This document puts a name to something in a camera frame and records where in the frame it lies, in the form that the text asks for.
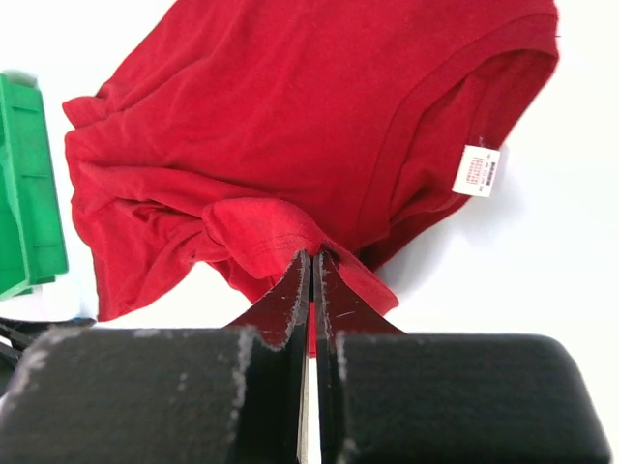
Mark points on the green plastic tray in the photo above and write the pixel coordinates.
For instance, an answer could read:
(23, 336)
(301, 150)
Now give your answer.
(33, 250)

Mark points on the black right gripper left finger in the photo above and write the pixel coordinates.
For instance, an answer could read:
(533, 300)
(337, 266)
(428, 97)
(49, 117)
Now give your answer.
(230, 395)

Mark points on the red t shirt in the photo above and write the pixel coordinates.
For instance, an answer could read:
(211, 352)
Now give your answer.
(239, 132)

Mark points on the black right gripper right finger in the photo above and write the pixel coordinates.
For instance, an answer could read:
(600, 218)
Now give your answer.
(386, 396)

